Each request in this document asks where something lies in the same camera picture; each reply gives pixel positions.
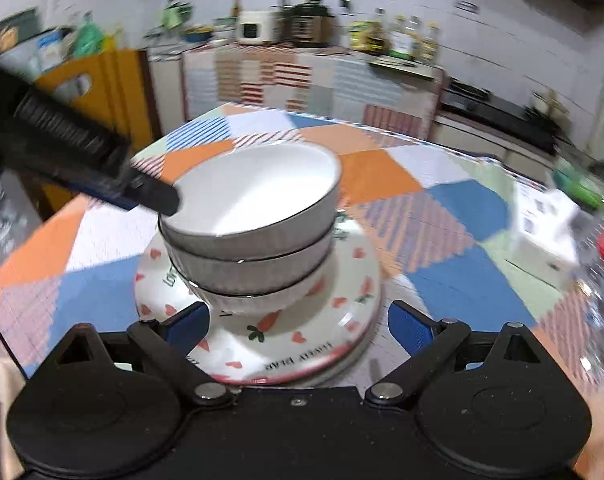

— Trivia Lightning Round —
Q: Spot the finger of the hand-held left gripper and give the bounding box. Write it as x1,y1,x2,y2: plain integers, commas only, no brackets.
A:
89,186,140,212
124,169,183,214

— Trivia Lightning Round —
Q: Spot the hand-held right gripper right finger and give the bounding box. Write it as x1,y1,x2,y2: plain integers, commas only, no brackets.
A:
364,300,545,406

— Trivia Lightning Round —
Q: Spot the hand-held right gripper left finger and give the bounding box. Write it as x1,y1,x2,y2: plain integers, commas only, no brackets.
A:
52,302,235,406

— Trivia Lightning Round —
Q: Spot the white carrot print plate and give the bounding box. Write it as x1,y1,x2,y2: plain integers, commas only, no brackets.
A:
136,285,383,389
134,212,383,386

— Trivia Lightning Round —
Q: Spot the grey ribbed white bowl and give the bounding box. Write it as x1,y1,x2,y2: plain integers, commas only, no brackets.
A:
163,230,336,295
158,142,343,262
191,270,329,317

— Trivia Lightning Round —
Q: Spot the white blue packet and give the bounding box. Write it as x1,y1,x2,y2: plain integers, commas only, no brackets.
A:
34,30,73,74

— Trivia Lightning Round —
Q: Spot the green plastic bag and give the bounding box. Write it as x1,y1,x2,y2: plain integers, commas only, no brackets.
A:
74,12,106,56

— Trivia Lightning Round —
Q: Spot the dark green box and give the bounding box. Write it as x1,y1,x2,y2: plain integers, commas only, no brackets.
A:
0,7,40,44

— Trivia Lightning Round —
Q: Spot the patchwork tablecloth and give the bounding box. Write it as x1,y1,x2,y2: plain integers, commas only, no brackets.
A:
0,102,604,402

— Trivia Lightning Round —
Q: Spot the white cardboard box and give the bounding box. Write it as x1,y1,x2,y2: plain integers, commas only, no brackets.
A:
510,184,584,277

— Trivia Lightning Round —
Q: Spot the green hanging bag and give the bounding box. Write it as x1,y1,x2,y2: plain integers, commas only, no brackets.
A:
161,2,193,31

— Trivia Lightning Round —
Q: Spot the patchwork counter cloth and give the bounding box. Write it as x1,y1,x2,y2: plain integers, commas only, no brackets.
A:
182,42,445,137

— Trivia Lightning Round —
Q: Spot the clear plastic bottle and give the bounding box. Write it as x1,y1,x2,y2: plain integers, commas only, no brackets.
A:
576,204,604,387

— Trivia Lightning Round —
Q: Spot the white rice cooker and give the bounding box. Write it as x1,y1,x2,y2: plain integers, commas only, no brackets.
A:
237,10,275,44

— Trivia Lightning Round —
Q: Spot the white kitchen cabinet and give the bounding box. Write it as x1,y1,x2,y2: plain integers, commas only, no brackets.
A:
429,112,554,174

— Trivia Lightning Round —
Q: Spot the green packet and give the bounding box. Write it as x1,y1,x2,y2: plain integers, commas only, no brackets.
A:
552,156,604,209

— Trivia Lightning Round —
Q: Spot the black pressure cooker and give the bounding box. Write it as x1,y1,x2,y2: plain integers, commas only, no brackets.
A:
282,2,335,49

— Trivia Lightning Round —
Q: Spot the black gas stove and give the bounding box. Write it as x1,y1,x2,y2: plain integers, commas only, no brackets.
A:
441,77,559,157

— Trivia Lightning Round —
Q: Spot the pale lumpy object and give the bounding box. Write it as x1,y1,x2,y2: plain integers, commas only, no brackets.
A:
532,89,571,124

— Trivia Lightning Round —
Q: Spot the clear oil bottle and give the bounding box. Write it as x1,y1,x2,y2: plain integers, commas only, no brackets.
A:
388,15,419,61
419,22,442,64

